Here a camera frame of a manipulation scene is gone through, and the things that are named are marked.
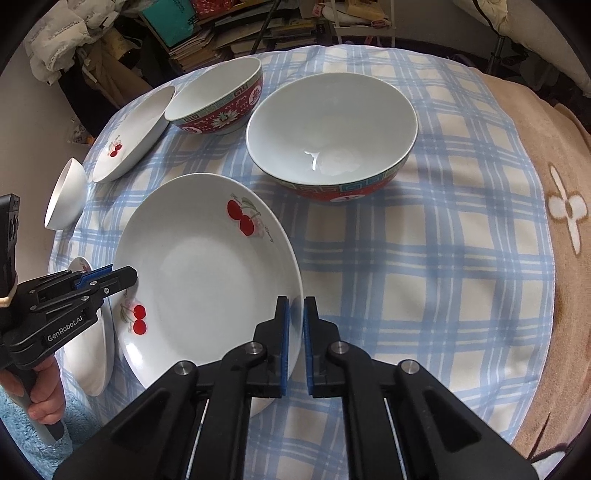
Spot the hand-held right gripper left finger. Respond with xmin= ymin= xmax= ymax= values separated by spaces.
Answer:
xmin=53 ymin=296 xmax=290 ymax=480

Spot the brown garment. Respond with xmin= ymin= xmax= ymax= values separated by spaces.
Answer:
xmin=85 ymin=37 xmax=153 ymax=134

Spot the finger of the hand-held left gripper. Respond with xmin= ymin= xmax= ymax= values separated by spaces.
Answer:
xmin=25 ymin=266 xmax=114 ymax=301
xmin=69 ymin=266 xmax=138 ymax=304

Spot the person's left hand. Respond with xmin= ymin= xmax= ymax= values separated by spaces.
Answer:
xmin=0 ymin=357 xmax=66 ymax=425

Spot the large beige bowl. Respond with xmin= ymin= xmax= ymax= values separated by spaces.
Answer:
xmin=246 ymin=73 xmax=419 ymax=204

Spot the white metal rack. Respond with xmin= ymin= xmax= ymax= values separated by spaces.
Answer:
xmin=330 ymin=0 xmax=400 ymax=47

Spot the stack of books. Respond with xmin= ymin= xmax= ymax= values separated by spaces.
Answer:
xmin=168 ymin=14 xmax=333 ymax=72

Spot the small red patterned bowl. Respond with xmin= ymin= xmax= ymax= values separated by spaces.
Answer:
xmin=165 ymin=56 xmax=264 ymax=136

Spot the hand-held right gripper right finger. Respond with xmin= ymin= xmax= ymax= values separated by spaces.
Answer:
xmin=303 ymin=296 xmax=539 ymax=480

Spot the blue fluffy rug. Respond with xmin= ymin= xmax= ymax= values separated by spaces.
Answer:
xmin=0 ymin=388 xmax=100 ymax=467

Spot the tan flower print blanket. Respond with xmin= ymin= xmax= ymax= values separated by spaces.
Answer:
xmin=475 ymin=69 xmax=591 ymax=462

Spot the white padded jacket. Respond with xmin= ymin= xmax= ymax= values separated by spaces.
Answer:
xmin=28 ymin=0 xmax=109 ymax=86

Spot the white cherry print plate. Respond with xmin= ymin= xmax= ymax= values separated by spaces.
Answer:
xmin=113 ymin=173 xmax=304 ymax=418
xmin=62 ymin=256 xmax=116 ymax=398
xmin=89 ymin=86 xmax=176 ymax=183

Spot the blue checked cloth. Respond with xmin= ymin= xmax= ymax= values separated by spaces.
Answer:
xmin=48 ymin=44 xmax=555 ymax=462

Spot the plain white bowl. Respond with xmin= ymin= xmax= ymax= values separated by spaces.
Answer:
xmin=44 ymin=157 xmax=88 ymax=230

